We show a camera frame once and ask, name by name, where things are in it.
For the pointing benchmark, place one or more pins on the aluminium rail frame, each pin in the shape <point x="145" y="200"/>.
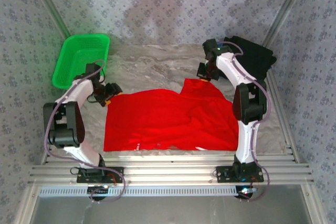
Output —
<point x="170" y="174"/>

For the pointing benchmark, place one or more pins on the aluminium corner post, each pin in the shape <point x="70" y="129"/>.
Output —
<point x="286" y="6"/>
<point x="50" y="6"/>

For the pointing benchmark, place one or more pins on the black folded t-shirt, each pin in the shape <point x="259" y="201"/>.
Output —
<point x="257" y="58"/>

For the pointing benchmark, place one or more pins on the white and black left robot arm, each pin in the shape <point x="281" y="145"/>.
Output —
<point x="78" y="94"/>

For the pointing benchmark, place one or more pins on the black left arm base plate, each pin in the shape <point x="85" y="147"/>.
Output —
<point x="118" y="172"/>

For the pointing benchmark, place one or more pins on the green plastic basket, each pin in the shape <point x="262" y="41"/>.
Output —
<point x="78" y="53"/>

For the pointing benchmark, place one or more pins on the black controller board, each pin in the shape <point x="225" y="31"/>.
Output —
<point x="98" y="189"/>
<point x="245" y="192"/>

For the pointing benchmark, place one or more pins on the red printed t-shirt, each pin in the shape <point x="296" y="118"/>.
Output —
<point x="157" y="119"/>

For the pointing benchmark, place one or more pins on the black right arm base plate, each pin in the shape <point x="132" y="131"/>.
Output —
<point x="223" y="174"/>

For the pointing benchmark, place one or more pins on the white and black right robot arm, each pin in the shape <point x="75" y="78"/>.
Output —
<point x="246" y="140"/>

